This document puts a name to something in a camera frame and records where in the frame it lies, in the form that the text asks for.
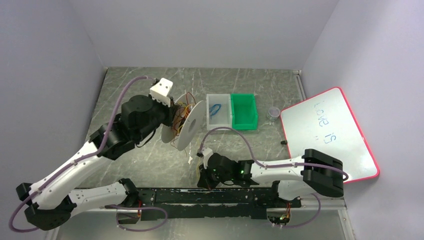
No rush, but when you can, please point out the white cable spool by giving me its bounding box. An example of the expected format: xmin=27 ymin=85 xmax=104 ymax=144
xmin=161 ymin=92 xmax=206 ymax=151

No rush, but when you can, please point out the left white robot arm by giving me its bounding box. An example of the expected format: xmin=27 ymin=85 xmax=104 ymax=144
xmin=16 ymin=94 xmax=177 ymax=231

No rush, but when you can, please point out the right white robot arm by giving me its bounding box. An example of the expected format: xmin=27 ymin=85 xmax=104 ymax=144
xmin=197 ymin=148 xmax=346 ymax=201

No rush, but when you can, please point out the clear white plastic bin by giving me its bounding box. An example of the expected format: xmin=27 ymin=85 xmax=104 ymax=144
xmin=206 ymin=94 xmax=233 ymax=131

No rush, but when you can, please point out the green plastic bin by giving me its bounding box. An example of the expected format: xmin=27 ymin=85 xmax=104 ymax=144
xmin=230 ymin=93 xmax=258 ymax=131

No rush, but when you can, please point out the small clear plastic jar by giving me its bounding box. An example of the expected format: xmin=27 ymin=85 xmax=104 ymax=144
xmin=267 ymin=106 xmax=281 ymax=122

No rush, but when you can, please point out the pink framed whiteboard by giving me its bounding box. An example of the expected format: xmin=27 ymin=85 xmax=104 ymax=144
xmin=280 ymin=87 xmax=380 ymax=182

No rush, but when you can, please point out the red orange wound cable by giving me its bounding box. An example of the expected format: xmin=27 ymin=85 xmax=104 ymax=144
xmin=170 ymin=92 xmax=198 ymax=149

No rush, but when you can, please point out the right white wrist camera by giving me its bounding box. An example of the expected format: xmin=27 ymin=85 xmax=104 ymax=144
xmin=196 ymin=147 xmax=214 ymax=169

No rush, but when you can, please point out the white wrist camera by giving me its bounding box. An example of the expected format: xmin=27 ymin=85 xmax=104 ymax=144
xmin=196 ymin=147 xmax=214 ymax=169
xmin=149 ymin=78 xmax=174 ymax=107

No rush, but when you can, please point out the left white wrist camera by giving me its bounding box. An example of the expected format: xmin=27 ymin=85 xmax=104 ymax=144
xmin=149 ymin=78 xmax=174 ymax=107

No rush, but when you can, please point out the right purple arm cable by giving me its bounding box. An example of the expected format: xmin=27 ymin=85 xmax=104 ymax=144
xmin=198 ymin=126 xmax=350 ymax=183

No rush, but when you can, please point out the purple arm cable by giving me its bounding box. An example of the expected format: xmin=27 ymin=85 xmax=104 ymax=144
xmin=7 ymin=75 xmax=157 ymax=233
xmin=198 ymin=126 xmax=350 ymax=183

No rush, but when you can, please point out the blue cable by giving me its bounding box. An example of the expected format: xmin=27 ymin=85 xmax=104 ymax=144
xmin=208 ymin=103 xmax=223 ymax=120

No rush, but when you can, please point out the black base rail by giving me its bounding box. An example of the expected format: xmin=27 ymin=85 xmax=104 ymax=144
xmin=138 ymin=187 xmax=302 ymax=221

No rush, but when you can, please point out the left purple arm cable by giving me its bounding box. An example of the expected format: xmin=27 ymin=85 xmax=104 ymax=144
xmin=7 ymin=75 xmax=157 ymax=233

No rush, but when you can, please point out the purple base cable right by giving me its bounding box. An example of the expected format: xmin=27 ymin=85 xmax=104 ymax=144
xmin=272 ymin=192 xmax=322 ymax=230

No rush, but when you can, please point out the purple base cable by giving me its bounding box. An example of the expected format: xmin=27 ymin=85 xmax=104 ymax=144
xmin=115 ymin=204 xmax=170 ymax=232
xmin=272 ymin=192 xmax=322 ymax=230

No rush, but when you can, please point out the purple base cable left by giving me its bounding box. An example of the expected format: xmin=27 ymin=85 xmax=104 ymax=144
xmin=115 ymin=204 xmax=170 ymax=232

